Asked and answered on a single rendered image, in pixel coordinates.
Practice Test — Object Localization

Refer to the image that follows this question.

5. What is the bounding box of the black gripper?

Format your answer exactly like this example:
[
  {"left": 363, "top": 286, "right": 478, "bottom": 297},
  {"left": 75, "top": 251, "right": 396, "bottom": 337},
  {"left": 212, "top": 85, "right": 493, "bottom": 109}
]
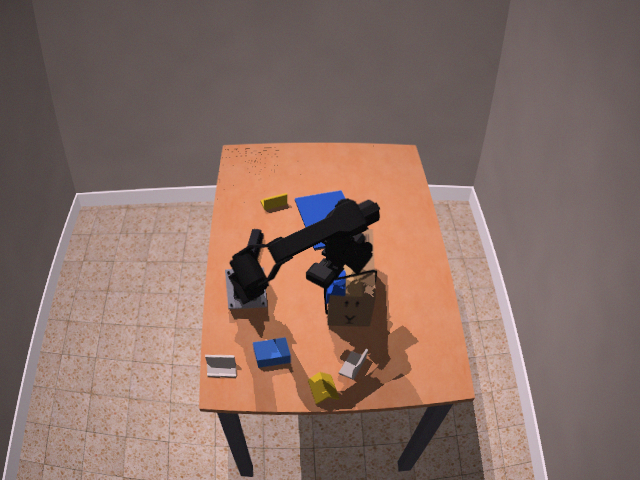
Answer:
[{"left": 306, "top": 233, "right": 366, "bottom": 289}]

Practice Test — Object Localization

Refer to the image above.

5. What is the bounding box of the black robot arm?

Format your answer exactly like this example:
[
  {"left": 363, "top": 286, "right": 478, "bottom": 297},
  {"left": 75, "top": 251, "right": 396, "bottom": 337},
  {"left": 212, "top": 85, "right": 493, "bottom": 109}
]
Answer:
[{"left": 228, "top": 198, "right": 380, "bottom": 304}]

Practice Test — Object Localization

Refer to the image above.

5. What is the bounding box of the blue box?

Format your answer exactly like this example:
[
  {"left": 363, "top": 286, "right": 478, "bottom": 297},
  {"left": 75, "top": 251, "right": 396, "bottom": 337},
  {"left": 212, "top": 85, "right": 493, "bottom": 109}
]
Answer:
[{"left": 253, "top": 337, "right": 291, "bottom": 368}]

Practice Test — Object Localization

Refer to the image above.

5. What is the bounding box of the grey l-shaped bracket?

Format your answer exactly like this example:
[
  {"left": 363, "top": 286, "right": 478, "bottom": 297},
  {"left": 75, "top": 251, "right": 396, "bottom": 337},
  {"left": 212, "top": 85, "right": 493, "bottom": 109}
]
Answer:
[{"left": 205, "top": 355, "right": 236, "bottom": 377}]

